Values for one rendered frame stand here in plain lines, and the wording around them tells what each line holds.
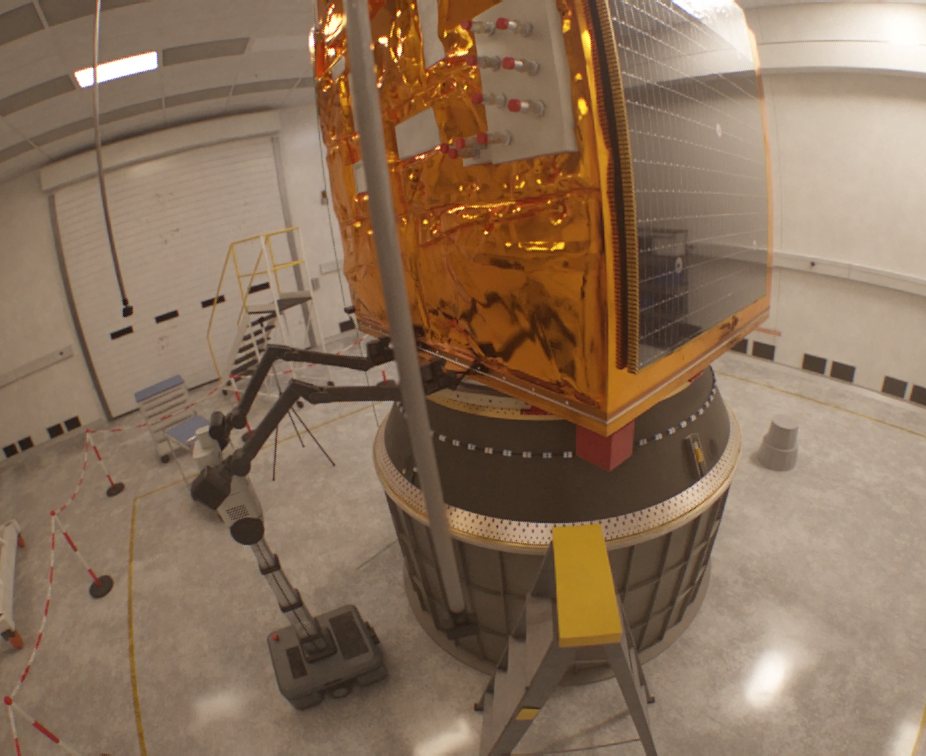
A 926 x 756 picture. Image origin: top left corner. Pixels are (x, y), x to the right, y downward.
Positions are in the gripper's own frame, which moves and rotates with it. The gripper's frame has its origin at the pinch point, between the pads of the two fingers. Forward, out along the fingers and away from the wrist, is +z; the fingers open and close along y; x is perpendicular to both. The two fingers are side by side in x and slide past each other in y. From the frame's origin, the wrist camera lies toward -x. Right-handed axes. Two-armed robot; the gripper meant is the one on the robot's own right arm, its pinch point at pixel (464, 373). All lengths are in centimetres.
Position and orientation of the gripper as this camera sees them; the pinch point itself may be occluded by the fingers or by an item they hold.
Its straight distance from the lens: 178.3
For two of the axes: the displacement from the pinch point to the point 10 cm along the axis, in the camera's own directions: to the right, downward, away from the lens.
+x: 1.2, 9.2, 3.8
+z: 8.1, -3.2, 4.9
